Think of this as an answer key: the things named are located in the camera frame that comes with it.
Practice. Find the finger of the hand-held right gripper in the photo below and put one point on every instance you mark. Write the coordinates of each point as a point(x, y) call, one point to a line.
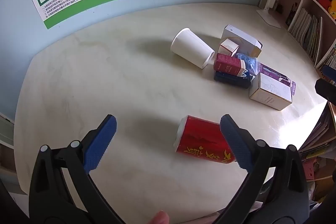
point(326, 90)
point(330, 71)

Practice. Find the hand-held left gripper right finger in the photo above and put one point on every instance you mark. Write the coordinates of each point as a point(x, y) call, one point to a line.
point(236, 142)

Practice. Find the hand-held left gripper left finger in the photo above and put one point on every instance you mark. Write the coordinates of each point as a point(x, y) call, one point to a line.
point(101, 140)

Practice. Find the red drink can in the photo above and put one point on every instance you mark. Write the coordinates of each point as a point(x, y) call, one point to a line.
point(199, 140)

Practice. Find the purple blister package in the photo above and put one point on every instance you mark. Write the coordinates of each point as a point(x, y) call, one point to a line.
point(274, 73)

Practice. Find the white and brown box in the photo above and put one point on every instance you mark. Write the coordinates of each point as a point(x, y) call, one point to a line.
point(270, 92)

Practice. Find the dark blue box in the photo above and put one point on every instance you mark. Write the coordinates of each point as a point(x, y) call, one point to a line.
point(229, 81)

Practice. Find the dark red carton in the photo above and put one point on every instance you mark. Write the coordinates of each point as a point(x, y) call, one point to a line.
point(228, 64)

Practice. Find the blue item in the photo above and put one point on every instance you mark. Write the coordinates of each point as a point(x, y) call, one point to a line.
point(251, 61)

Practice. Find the large white box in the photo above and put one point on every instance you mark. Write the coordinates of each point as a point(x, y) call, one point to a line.
point(245, 39)

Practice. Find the small pink and white box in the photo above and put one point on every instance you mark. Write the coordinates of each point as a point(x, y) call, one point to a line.
point(227, 47)

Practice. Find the white paper cup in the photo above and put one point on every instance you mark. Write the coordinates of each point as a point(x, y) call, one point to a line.
point(189, 47)

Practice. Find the slanted stack of books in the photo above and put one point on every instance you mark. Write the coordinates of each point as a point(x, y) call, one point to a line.
point(316, 134)

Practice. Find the row of thin books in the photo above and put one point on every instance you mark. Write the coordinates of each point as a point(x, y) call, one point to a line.
point(307, 29)

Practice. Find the yellow and red toy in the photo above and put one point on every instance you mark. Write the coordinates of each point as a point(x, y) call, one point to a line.
point(328, 5)

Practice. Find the pink perforated box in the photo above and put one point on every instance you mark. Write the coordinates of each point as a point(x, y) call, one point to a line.
point(308, 170)

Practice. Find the person's bare foot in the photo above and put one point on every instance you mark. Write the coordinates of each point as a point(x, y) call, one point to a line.
point(158, 218)

